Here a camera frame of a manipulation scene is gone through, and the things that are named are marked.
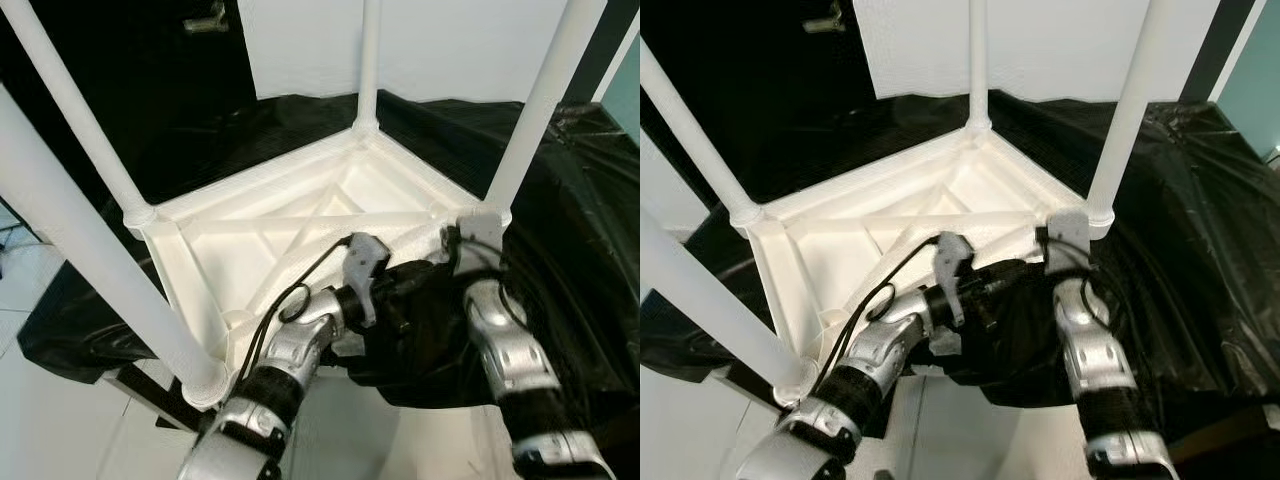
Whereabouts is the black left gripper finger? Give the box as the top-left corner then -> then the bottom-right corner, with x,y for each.
398,263 -> 443,292
988,262 -> 1036,291

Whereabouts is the black plastic cover sheet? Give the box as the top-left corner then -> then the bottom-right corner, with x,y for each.
640,90 -> 1280,443
18,90 -> 640,413

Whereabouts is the teal glass panel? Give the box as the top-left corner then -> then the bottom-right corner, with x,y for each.
1213,0 -> 1280,163
600,38 -> 640,143

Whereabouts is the black door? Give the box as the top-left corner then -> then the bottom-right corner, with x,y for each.
0,0 -> 259,203
640,0 -> 879,203

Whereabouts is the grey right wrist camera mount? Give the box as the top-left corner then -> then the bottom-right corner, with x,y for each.
1044,210 -> 1092,273
455,213 -> 505,273

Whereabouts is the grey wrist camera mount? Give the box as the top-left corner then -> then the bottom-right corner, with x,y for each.
455,213 -> 505,273
343,232 -> 392,329
1044,210 -> 1092,273
932,232 -> 977,329

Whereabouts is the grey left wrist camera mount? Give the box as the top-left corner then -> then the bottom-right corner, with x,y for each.
343,232 -> 392,329
932,232 -> 977,329

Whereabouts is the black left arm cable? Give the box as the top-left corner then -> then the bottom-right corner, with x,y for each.
825,234 -> 946,386
238,234 -> 359,383

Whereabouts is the black wall pillar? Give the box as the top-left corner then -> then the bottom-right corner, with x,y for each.
570,0 -> 640,103
1178,0 -> 1263,103

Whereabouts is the silver door handle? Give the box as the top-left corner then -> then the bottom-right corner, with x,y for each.
183,3 -> 229,35
803,3 -> 847,35

